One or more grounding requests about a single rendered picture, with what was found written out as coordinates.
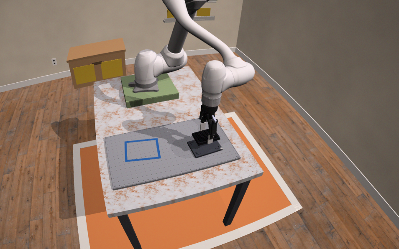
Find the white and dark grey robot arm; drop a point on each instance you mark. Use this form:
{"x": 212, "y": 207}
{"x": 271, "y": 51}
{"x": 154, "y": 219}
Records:
{"x": 216, "y": 77}

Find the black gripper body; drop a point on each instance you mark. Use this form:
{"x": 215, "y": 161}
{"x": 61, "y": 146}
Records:
{"x": 209, "y": 110}

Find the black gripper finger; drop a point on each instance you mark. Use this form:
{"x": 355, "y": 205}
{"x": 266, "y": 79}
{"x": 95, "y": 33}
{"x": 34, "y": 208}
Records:
{"x": 203, "y": 119}
{"x": 212, "y": 124}

